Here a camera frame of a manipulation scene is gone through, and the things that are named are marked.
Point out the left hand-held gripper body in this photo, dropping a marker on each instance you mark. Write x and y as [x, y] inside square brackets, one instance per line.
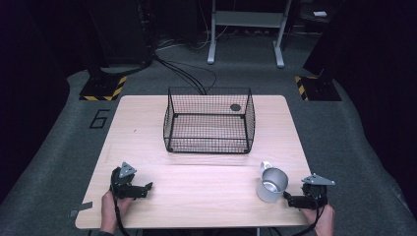
[122, 183]

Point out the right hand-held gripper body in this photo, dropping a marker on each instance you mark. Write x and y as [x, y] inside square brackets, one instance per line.
[311, 195]

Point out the black cabinet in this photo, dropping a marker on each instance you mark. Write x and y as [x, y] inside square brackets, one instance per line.
[118, 32]

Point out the black round disc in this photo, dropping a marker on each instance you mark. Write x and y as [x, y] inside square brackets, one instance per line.
[235, 107]

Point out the silver metal cup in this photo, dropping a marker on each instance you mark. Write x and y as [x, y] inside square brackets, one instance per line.
[271, 187]

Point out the black yellow striped base plate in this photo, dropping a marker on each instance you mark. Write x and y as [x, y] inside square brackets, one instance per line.
[316, 88]
[105, 88]

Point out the grey tape strip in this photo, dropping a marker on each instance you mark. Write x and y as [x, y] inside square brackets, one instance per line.
[82, 208]

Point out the person's right hand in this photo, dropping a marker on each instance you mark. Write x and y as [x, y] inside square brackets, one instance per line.
[323, 219]

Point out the small white box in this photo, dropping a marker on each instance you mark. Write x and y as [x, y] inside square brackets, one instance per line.
[320, 14]

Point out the person's left hand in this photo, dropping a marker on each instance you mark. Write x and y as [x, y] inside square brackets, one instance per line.
[109, 209]

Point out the grey metal stand frame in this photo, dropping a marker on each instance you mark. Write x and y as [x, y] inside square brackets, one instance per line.
[249, 19]

